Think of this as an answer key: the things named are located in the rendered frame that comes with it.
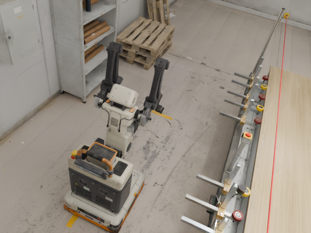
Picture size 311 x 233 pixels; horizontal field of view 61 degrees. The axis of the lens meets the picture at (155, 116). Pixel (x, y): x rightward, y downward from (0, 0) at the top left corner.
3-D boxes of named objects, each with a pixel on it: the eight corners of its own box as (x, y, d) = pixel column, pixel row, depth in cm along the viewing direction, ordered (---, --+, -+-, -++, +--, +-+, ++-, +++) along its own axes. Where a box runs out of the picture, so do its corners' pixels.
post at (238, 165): (218, 196, 240) (236, 164, 208) (219, 193, 243) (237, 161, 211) (221, 198, 240) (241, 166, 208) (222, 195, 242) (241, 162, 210)
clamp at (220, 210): (215, 217, 206) (217, 214, 202) (219, 203, 215) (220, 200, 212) (222, 220, 205) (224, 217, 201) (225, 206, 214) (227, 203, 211)
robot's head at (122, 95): (128, 107, 215) (135, 90, 215) (106, 99, 219) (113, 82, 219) (133, 109, 229) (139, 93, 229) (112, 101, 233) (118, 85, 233)
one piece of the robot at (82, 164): (111, 183, 224) (106, 178, 203) (76, 167, 231) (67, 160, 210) (118, 171, 228) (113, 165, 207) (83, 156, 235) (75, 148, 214)
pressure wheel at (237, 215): (227, 223, 206) (232, 216, 198) (229, 215, 212) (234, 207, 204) (237, 228, 204) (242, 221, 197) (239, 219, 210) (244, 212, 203)
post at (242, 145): (225, 172, 255) (242, 141, 225) (226, 168, 259) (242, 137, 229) (229, 174, 254) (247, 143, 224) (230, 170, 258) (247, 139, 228)
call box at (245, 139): (239, 142, 225) (243, 136, 220) (241, 137, 230) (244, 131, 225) (248, 145, 224) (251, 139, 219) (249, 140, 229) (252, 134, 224)
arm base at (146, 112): (136, 113, 223) (149, 118, 221) (140, 104, 225) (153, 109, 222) (138, 115, 232) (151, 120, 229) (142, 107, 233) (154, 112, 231)
